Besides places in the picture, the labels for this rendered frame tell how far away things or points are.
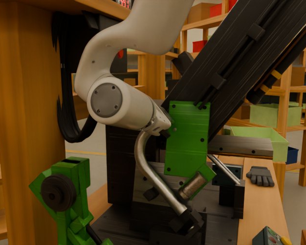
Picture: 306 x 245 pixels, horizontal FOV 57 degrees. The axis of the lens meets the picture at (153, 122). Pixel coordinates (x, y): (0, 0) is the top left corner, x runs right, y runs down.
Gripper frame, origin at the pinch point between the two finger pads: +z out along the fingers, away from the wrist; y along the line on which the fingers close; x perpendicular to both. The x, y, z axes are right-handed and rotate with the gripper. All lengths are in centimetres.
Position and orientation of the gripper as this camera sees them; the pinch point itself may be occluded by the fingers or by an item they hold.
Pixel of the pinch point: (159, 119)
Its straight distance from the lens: 78.3
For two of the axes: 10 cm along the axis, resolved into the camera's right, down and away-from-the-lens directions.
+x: -7.4, 6.5, 1.7
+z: 3.1, 1.0, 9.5
